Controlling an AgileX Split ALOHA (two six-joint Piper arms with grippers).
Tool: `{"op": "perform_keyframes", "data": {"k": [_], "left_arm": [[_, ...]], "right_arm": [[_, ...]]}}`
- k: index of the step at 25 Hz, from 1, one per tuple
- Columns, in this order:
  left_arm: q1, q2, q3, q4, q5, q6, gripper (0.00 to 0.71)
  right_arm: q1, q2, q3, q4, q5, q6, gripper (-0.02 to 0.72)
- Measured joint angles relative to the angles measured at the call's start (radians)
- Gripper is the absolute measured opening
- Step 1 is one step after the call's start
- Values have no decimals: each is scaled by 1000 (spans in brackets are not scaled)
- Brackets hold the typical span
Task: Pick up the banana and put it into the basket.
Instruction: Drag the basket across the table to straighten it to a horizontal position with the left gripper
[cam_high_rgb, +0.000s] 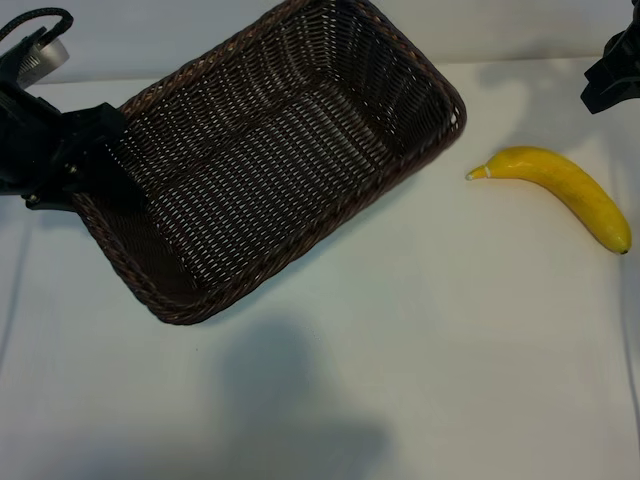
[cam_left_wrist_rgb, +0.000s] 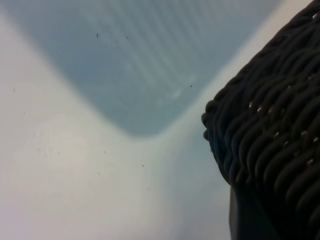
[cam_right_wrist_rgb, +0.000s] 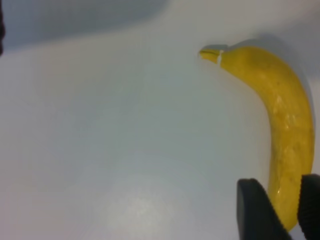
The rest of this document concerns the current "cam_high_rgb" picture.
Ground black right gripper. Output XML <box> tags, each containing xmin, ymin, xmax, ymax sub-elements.
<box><xmin>579</xmin><ymin>27</ymin><xmax>640</xmax><ymax>115</ymax></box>

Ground yellow banana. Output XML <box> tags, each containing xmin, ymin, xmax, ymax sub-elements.
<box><xmin>465</xmin><ymin>145</ymin><xmax>633</xmax><ymax>255</ymax></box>

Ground dark brown wicker basket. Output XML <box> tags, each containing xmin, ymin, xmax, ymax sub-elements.
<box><xmin>71</xmin><ymin>0</ymin><xmax>469</xmax><ymax>326</ymax></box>

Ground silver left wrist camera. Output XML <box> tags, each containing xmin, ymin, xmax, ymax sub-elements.
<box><xmin>19</xmin><ymin>37</ymin><xmax>70</xmax><ymax>87</ymax></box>

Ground black left camera cable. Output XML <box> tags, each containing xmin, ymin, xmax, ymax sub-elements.
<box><xmin>0</xmin><ymin>7</ymin><xmax>75</xmax><ymax>46</ymax></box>

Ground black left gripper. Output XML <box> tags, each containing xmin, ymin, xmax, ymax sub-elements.
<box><xmin>0</xmin><ymin>29</ymin><xmax>150</xmax><ymax>212</ymax></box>

